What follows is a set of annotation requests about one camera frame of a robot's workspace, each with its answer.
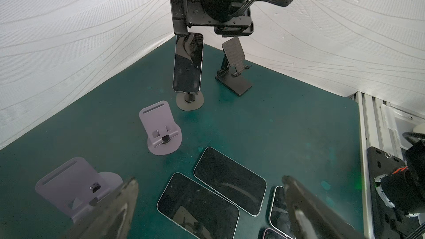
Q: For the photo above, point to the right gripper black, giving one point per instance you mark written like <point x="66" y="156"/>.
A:
<point x="189" y="13"/>

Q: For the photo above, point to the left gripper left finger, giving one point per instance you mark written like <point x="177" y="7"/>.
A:
<point x="111" y="217"/>

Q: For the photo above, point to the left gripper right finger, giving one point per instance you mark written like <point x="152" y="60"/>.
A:
<point x="311" y="218"/>

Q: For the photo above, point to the white-edged phone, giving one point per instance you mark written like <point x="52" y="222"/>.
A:
<point x="279" y="217"/>

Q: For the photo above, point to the purple phone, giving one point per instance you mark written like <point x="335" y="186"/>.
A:
<point x="272" y="234"/>

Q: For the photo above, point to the black stand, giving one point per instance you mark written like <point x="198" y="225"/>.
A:
<point x="230" y="73"/>

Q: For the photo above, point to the landscape phone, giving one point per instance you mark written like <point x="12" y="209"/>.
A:
<point x="194" y="208"/>

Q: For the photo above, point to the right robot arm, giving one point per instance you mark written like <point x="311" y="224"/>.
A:
<point x="228" y="18"/>

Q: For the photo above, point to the round stand of middle phone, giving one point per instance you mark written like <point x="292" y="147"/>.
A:
<point x="76" y="187"/>

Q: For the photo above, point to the round stand of tilted phone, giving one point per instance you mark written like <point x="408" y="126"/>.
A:
<point x="189" y="102"/>

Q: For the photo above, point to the round stand of upright phone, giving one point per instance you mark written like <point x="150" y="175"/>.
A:
<point x="164" y="136"/>

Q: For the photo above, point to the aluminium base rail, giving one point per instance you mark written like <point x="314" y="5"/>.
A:
<point x="382" y="153"/>

